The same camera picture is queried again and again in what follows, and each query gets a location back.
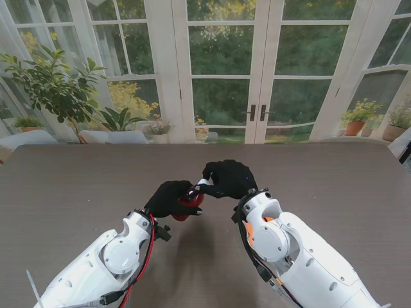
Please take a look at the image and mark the plant in beige pot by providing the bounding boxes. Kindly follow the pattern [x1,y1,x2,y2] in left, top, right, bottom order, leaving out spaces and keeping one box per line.
[381,105,411,142]

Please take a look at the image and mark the tall leafy green plant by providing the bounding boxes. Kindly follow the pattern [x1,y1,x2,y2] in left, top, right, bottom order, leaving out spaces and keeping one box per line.
[0,44,109,144]

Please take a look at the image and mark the yellow flowers in terracotta pot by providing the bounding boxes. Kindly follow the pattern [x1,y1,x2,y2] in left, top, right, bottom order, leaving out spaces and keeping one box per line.
[340,98,383,137]

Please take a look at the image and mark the white planter box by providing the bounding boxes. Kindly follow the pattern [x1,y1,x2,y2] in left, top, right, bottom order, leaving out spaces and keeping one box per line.
[79,130,149,144]

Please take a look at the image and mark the flowering plant in white pot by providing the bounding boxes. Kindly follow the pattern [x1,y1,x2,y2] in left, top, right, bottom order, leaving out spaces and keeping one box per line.
[146,121,175,144]

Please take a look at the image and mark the red cable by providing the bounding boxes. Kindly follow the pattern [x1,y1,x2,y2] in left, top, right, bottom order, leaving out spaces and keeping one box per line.
[121,214,155,305]

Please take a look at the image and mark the dark right door handle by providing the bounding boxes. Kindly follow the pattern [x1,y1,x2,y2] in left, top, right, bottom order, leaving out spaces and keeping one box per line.
[259,104,276,122]

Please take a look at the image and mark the dark left door handle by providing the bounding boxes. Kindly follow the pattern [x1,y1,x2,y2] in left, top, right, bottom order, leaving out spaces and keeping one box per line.
[241,104,256,122]

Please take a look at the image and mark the orange oval tray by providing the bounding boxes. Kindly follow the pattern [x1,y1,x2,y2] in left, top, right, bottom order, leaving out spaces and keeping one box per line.
[243,217,276,248]

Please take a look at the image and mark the broad leaf green plant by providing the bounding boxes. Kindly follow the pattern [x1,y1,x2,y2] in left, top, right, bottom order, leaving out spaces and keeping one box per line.
[98,107,148,132]

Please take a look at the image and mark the small plant in terracotta pot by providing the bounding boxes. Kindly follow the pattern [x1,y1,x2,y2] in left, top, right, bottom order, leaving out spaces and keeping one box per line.
[12,115,45,133]

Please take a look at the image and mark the white chair with dark frame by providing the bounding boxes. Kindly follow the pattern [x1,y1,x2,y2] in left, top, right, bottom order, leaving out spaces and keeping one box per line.
[387,128,411,165]

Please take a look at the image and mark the pale grey sofa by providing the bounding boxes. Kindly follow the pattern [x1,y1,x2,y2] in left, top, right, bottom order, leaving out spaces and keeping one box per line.
[0,130,60,163]

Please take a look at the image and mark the black cable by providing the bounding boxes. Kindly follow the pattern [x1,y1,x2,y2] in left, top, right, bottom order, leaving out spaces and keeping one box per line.
[236,195,302,307]

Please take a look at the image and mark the dark door handle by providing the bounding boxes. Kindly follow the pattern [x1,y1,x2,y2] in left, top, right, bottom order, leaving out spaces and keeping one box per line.
[241,104,256,122]
[259,104,276,122]

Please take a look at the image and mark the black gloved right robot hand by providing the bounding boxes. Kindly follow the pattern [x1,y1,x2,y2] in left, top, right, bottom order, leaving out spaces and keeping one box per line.
[202,159,259,200]

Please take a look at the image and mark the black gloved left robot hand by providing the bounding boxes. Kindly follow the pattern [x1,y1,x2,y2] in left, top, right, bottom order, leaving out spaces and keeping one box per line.
[144,180,204,219]

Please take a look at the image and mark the red transparent sample bottle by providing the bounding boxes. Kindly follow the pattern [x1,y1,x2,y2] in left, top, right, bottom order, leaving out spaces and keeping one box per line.
[171,185,206,223]

